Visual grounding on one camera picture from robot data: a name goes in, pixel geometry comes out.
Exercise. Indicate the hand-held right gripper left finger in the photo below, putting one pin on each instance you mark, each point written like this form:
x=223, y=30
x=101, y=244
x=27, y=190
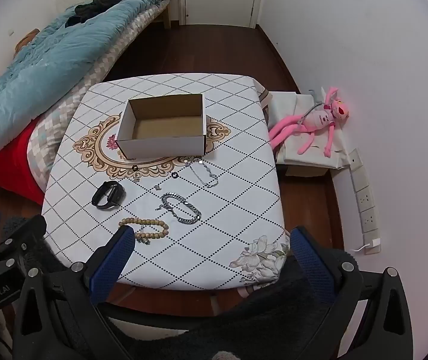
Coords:
x=113, y=258

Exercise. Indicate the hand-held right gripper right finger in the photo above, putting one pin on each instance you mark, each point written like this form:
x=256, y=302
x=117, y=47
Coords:
x=311, y=266

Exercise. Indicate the small silver pendant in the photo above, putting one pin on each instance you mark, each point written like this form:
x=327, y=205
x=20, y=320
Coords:
x=143, y=239

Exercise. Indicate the black smart band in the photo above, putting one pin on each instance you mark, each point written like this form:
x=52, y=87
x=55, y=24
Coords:
x=114, y=194

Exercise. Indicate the cardboard box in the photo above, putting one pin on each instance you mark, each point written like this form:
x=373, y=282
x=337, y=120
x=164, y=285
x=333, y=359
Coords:
x=161, y=146

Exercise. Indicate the red cloth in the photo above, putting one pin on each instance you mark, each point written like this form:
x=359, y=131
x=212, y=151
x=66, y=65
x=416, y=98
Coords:
x=8, y=172

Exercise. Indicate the dark fleece clothing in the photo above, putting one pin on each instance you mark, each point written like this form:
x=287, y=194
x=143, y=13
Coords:
x=266, y=322

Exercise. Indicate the diamond patterned tablecloth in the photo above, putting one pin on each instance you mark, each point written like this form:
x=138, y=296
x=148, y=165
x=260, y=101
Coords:
x=217, y=210

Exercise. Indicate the pink plush toy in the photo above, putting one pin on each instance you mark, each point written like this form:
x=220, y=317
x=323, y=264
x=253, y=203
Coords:
x=319, y=120

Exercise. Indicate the light blue quilt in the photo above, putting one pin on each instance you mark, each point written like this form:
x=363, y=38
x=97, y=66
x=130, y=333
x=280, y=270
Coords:
x=49, y=63

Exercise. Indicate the brown object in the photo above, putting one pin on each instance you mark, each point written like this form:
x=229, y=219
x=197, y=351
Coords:
x=26, y=40

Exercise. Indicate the black clothing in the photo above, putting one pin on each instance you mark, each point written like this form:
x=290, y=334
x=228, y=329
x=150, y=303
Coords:
x=94, y=5

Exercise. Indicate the white wall socket strip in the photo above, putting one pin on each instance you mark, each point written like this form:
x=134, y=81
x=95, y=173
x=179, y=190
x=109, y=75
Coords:
x=365, y=202

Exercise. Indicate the wooden bed frame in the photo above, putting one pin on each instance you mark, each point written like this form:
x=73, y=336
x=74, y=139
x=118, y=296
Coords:
x=167, y=13

